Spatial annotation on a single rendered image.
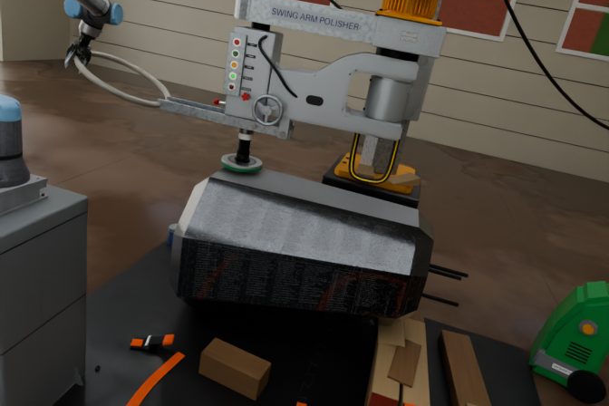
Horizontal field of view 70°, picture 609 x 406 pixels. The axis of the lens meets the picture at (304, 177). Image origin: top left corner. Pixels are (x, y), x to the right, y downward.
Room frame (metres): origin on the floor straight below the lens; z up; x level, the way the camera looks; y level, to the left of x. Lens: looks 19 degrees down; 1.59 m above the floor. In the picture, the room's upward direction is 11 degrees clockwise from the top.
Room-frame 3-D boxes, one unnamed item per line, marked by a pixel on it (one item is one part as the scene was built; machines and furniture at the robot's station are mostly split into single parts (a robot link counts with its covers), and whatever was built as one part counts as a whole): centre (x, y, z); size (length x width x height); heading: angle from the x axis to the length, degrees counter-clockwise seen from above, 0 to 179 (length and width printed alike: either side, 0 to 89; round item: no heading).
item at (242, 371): (1.57, 0.15, 0.07); 0.30 x 0.12 x 0.12; 72
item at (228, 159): (2.18, 0.34, 0.85); 0.21 x 0.21 x 0.01
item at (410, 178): (2.57, -0.60, 0.80); 0.20 x 0.10 x 0.05; 118
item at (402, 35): (2.16, -0.01, 1.60); 0.96 x 0.25 x 0.17; 87
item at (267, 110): (2.05, 0.23, 1.18); 0.15 x 0.10 x 0.15; 87
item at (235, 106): (2.17, 0.26, 1.30); 0.36 x 0.22 x 0.45; 87
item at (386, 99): (2.14, -0.32, 1.32); 0.19 x 0.19 x 0.20
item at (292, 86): (2.14, -0.05, 1.28); 0.74 x 0.23 x 0.49; 87
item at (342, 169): (2.77, -0.46, 0.76); 0.49 x 0.49 x 0.05; 77
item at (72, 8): (1.97, 1.09, 1.48); 0.12 x 0.12 x 0.09; 81
